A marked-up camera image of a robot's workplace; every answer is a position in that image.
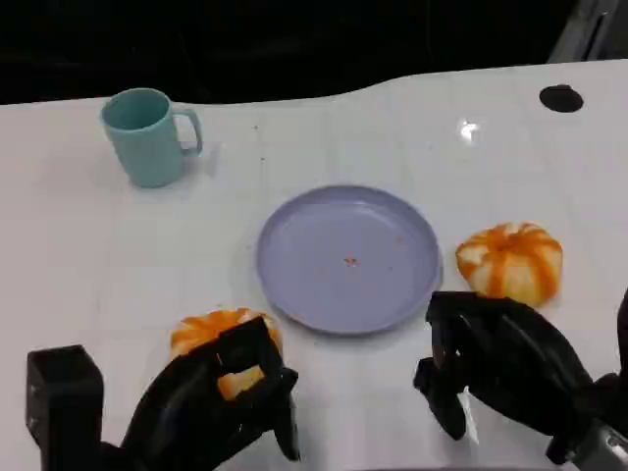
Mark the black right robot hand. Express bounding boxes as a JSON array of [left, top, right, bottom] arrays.
[[413, 290, 598, 466]]

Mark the pale green mug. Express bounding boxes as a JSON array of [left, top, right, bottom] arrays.
[[100, 87, 204, 189]]

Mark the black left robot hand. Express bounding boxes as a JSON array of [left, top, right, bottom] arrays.
[[120, 316, 301, 471]]

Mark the black table cable grommet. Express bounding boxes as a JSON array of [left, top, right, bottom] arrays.
[[539, 84, 585, 115]]

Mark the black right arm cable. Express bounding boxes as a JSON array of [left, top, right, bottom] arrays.
[[615, 285, 628, 377]]

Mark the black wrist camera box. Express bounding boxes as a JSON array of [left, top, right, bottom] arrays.
[[25, 344, 105, 471], [592, 371, 628, 427]]

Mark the orange and white bread roll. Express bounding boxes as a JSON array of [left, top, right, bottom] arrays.
[[455, 222, 564, 308], [170, 308, 285, 401]]

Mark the lilac plate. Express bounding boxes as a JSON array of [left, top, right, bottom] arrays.
[[254, 183, 445, 338]]

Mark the grey metal frame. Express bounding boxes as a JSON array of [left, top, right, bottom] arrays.
[[547, 0, 628, 64]]

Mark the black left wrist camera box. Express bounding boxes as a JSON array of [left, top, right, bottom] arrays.
[[25, 344, 105, 471]]

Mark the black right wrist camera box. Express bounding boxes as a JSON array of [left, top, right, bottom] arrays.
[[592, 371, 628, 427]]

